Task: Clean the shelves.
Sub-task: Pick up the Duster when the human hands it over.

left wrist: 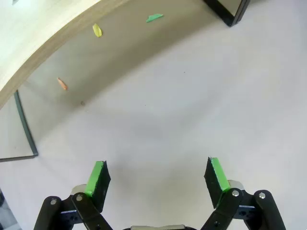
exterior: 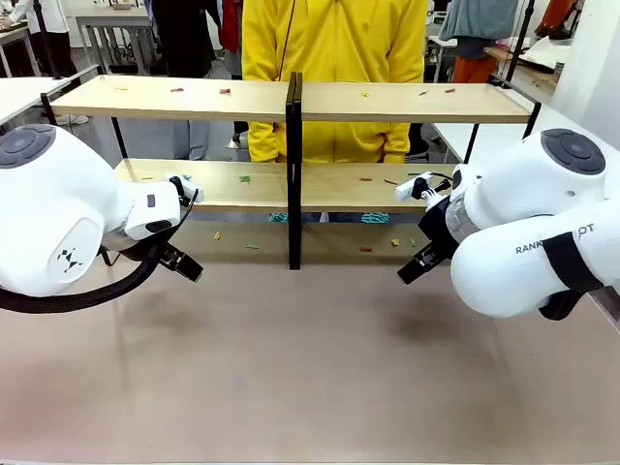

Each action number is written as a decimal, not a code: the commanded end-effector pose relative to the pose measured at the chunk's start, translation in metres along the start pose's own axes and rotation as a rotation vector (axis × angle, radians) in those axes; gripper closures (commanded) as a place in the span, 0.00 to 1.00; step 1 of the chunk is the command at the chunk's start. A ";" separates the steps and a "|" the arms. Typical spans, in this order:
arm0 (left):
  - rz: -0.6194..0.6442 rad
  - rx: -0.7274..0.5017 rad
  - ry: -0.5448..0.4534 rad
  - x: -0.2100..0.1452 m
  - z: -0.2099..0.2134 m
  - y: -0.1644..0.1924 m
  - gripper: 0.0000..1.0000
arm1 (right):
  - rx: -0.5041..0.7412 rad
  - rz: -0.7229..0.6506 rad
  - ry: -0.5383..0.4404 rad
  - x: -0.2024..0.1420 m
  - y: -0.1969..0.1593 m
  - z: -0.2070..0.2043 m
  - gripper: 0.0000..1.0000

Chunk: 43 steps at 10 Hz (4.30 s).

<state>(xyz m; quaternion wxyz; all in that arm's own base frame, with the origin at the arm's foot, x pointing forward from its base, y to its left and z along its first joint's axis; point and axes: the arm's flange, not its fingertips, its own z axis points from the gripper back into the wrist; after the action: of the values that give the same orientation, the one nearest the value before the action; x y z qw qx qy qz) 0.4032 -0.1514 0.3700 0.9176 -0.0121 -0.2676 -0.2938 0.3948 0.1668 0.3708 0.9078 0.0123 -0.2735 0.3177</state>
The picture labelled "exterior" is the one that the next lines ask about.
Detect background work table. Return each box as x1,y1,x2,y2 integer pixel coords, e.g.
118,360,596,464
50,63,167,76
0,21,33,78

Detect black frame wooden shelf unit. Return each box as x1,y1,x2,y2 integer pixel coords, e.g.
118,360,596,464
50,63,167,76
40,72,297,271
293,72,543,271

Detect person in yellow hoodie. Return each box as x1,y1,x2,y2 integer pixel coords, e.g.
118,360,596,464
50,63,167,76
240,0,430,224

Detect person's left forearm yellow sleeve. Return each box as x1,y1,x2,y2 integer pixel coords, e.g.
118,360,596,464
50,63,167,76
380,123,412,164

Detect thin black lanyard cord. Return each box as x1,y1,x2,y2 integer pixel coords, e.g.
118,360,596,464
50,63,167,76
279,0,297,83

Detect black stand pole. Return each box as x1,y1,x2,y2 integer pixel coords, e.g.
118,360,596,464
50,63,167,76
32,0,64,81
503,0,537,88

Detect person's right forearm yellow sleeve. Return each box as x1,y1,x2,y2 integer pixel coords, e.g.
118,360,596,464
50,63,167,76
247,120,287,164

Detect red garment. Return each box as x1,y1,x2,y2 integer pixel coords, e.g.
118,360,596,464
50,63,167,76
218,0,243,54

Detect black arm strap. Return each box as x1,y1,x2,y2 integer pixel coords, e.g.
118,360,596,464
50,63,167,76
537,231,605,322

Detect black sleeved arm cable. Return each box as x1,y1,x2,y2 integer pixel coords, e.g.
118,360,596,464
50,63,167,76
0,186,201,315

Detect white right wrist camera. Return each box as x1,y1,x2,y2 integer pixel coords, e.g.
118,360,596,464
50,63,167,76
394,170,454,204

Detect white side table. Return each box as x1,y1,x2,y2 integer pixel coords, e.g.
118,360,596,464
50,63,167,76
0,77,81,125
430,104,587,169

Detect orange background object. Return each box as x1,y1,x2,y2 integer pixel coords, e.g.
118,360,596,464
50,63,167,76
537,0,585,38

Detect grey background table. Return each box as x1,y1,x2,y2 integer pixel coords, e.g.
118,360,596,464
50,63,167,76
75,4,161,74

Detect orange garment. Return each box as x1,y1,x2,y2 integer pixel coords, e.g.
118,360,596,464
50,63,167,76
450,55,500,84

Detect wooden background table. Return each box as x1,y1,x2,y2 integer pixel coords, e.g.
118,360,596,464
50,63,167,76
483,46,558,91

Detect grey-blue hanging cloth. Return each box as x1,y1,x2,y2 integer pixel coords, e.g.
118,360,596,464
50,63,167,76
438,0,522,45

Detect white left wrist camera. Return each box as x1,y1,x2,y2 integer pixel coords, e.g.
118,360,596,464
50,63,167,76
165,172,204,203

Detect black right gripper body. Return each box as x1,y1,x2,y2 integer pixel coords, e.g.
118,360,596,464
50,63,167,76
417,195,456,256

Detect person in white coat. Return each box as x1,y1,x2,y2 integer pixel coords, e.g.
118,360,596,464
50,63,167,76
9,0,78,78

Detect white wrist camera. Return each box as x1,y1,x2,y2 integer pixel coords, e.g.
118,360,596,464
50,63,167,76
165,172,204,203
394,170,454,204

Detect person in black clothes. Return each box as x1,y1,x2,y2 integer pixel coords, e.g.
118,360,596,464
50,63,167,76
150,0,217,161

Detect white sheet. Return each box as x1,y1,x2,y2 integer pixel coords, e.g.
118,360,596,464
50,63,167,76
517,36,573,67

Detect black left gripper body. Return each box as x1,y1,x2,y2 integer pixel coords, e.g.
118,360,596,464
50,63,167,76
142,237,171,266

